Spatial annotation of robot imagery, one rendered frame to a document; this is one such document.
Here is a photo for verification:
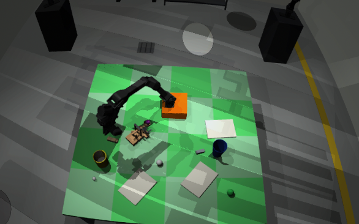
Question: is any dark green ball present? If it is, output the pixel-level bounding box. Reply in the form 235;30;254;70
227;189;234;196

